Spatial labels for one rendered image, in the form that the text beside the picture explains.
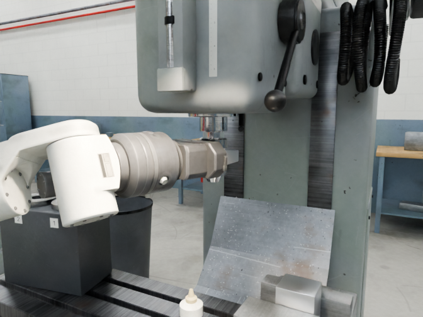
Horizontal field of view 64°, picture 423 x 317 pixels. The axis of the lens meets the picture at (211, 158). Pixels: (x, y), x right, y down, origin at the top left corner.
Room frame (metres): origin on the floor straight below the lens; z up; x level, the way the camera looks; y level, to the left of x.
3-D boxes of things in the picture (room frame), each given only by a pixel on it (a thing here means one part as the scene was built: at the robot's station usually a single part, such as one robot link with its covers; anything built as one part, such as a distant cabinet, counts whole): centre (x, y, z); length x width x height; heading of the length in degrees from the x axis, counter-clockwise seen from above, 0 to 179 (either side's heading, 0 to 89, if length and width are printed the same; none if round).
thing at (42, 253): (0.78, 0.38, 1.00); 0.22 x 0.12 x 0.20; 73
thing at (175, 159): (0.51, 0.06, 1.24); 0.13 x 0.12 x 0.10; 44
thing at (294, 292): (0.50, -0.14, 1.01); 0.06 x 0.05 x 0.06; 61
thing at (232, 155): (0.55, -0.02, 1.24); 0.06 x 0.02 x 0.03; 134
